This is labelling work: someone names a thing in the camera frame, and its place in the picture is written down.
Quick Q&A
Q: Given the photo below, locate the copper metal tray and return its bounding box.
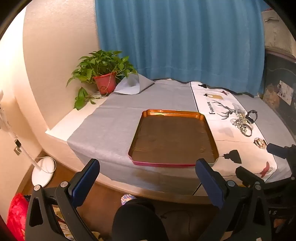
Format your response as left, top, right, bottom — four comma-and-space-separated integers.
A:
128, 109, 219, 168

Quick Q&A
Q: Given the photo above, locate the white deer printed cloth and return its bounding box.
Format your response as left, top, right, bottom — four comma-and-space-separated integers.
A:
190, 81, 279, 183

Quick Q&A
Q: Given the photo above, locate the black watch band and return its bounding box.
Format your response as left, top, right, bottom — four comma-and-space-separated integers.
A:
245, 110, 258, 123

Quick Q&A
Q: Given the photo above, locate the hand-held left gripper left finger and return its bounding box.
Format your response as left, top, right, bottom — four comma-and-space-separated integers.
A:
25, 159, 100, 241

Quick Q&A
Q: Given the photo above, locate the thin metal bangle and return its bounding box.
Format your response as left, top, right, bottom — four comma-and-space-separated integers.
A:
240, 124, 252, 138

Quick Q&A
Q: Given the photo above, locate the star printed cloth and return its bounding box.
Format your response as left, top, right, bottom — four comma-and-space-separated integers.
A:
53, 204, 102, 241

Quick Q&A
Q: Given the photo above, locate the blue curtain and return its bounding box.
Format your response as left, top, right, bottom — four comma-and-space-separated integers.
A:
95, 0, 265, 96

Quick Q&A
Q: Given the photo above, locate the red cloth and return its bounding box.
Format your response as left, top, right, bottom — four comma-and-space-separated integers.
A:
7, 193, 29, 241

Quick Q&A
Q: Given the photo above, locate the grey felt cloth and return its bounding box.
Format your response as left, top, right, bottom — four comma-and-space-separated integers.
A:
67, 75, 292, 193

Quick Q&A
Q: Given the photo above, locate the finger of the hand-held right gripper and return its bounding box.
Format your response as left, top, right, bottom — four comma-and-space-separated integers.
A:
235, 166, 265, 188
266, 143, 296, 160

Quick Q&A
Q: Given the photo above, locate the dark cabinet with stickers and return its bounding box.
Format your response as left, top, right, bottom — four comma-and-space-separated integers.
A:
262, 50, 296, 139

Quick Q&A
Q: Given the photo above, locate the white floor fan stand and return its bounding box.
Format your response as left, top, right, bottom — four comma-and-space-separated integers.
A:
0, 89, 56, 188

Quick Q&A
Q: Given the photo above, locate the green potted plant red pot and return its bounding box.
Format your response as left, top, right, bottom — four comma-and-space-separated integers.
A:
66, 50, 138, 110

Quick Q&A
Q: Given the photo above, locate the person's leg in black trousers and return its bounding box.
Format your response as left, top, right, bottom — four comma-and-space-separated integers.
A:
112, 200, 169, 241

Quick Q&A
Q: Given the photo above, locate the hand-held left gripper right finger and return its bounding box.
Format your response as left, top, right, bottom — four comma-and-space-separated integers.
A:
195, 159, 272, 241

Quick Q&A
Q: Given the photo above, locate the pastel fuzzy slipper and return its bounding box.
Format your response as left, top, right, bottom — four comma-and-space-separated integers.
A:
121, 194, 137, 205

